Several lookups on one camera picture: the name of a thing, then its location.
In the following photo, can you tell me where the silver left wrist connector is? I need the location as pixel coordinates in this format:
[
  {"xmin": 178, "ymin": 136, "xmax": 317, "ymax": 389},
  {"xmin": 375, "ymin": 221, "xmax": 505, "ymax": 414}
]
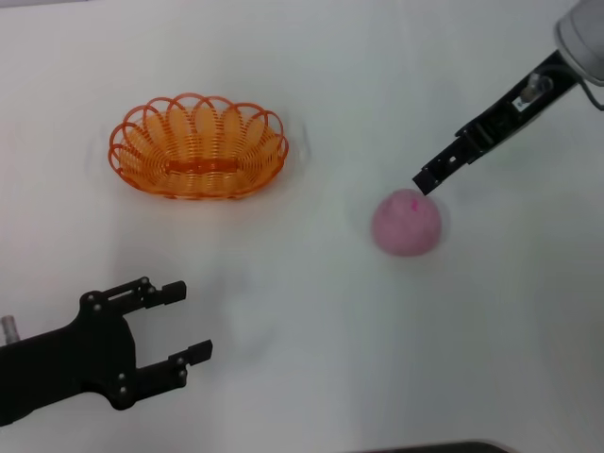
[{"xmin": 0, "ymin": 315, "xmax": 20, "ymax": 346}]

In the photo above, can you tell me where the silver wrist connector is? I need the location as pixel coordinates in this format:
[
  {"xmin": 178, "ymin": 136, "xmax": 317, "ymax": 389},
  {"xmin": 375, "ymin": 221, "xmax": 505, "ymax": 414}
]
[
  {"xmin": 0, "ymin": 315, "xmax": 20, "ymax": 346},
  {"xmin": 516, "ymin": 73, "xmax": 554, "ymax": 110}
]

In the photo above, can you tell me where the pink peach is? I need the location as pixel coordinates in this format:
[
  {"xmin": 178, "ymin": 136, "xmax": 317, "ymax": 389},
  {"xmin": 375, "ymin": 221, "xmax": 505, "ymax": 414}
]
[{"xmin": 371, "ymin": 188, "xmax": 444, "ymax": 258}]

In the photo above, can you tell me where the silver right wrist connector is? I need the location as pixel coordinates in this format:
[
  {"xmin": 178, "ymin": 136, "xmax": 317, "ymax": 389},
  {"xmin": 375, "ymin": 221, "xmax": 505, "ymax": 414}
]
[{"xmin": 516, "ymin": 73, "xmax": 554, "ymax": 110}]

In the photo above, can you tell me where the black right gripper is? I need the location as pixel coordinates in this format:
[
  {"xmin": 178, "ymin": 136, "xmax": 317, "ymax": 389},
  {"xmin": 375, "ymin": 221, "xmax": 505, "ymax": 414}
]
[{"xmin": 411, "ymin": 49, "xmax": 582, "ymax": 197}]

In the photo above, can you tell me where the dark rounded robot base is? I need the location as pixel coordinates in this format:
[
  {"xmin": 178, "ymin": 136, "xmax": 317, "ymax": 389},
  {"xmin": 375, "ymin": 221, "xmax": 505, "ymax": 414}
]
[{"xmin": 362, "ymin": 439, "xmax": 515, "ymax": 453}]

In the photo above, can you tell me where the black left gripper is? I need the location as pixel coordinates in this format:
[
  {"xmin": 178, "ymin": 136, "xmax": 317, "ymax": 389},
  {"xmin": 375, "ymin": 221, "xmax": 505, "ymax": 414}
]
[{"xmin": 0, "ymin": 277, "xmax": 214, "ymax": 426}]

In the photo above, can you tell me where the grey right wrist cable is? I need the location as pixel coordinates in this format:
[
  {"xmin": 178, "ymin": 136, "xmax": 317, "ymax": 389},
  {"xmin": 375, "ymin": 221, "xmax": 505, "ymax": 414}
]
[{"xmin": 579, "ymin": 77, "xmax": 604, "ymax": 113}]

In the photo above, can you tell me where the orange woven plastic basket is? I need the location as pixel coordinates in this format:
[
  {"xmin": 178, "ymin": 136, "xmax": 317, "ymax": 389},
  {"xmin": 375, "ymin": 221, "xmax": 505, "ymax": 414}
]
[{"xmin": 108, "ymin": 92, "xmax": 290, "ymax": 202}]

